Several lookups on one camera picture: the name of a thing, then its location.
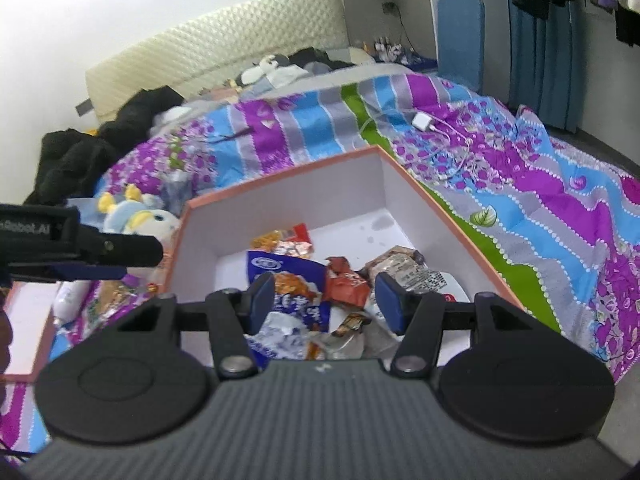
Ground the pile of snack packets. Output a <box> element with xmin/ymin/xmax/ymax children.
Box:
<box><xmin>245</xmin><ymin>222</ymin><xmax>473</xmax><ymax>361</ymax></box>

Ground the group of small bottles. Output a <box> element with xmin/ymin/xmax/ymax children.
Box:
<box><xmin>372</xmin><ymin>35</ymin><xmax>406</xmax><ymax>61</ymax></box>

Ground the blue bedside table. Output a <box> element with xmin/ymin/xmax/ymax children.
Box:
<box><xmin>395</xmin><ymin>52</ymin><xmax>441</xmax><ymax>71</ymax></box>

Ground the penguin plush toy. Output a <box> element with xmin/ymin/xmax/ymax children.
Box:
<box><xmin>235</xmin><ymin>55</ymin><xmax>281</xmax><ymax>86</ymax></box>

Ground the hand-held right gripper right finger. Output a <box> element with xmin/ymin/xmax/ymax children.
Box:
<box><xmin>374</xmin><ymin>271</ymin><xmax>528</xmax><ymax>380</ymax></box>

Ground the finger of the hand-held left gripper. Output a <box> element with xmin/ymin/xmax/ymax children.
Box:
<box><xmin>79</xmin><ymin>225</ymin><xmax>165</xmax><ymax>268</ymax></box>
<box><xmin>7</xmin><ymin>260</ymin><xmax>130</xmax><ymax>283</ymax></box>

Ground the pink box lid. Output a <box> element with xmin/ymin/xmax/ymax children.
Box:
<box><xmin>0</xmin><ymin>280</ymin><xmax>56</xmax><ymax>381</ymax></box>

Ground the black jacket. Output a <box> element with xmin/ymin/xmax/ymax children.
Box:
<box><xmin>30</xmin><ymin>85</ymin><xmax>186</xmax><ymax>206</ymax></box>

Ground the clear blue plastic wrapper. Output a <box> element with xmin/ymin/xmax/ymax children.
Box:
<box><xmin>160</xmin><ymin>167</ymin><xmax>193</xmax><ymax>216</ymax></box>

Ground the blue white plush doll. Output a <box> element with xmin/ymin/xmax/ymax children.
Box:
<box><xmin>97</xmin><ymin>184</ymin><xmax>181</xmax><ymax>241</ymax></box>

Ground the white charger cable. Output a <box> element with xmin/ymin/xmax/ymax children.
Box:
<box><xmin>360</xmin><ymin>105</ymin><xmax>493</xmax><ymax>183</ymax></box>

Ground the white bottle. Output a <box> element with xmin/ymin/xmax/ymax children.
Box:
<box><xmin>52</xmin><ymin>280</ymin><xmax>91</xmax><ymax>323</ymax></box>

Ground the white garment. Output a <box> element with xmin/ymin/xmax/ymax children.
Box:
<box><xmin>265</xmin><ymin>65</ymin><xmax>311</xmax><ymax>86</ymax></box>

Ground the black clothes heap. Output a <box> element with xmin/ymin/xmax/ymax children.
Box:
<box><xmin>287</xmin><ymin>46</ymin><xmax>358</xmax><ymax>73</ymax></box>

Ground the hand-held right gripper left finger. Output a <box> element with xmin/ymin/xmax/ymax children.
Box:
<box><xmin>112</xmin><ymin>271</ymin><xmax>277</xmax><ymax>380</ymax></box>

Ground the purple blue floral blanket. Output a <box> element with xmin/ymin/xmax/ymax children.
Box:
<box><xmin>0</xmin><ymin>72</ymin><xmax>640</xmax><ymax>461</ymax></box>

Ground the blue curtain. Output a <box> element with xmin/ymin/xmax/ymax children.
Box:
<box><xmin>502</xmin><ymin>0</ymin><xmax>593</xmax><ymax>133</ymax></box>

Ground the cream quilted headboard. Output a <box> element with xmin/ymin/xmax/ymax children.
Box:
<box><xmin>84</xmin><ymin>0</ymin><xmax>348</xmax><ymax>121</ymax></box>

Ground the dark checked hanging garment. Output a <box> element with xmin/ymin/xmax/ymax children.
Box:
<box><xmin>615</xmin><ymin>0</ymin><xmax>640</xmax><ymax>46</ymax></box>

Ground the pink cardboard box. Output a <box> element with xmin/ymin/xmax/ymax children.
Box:
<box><xmin>165</xmin><ymin>144</ymin><xmax>528</xmax><ymax>366</ymax></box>

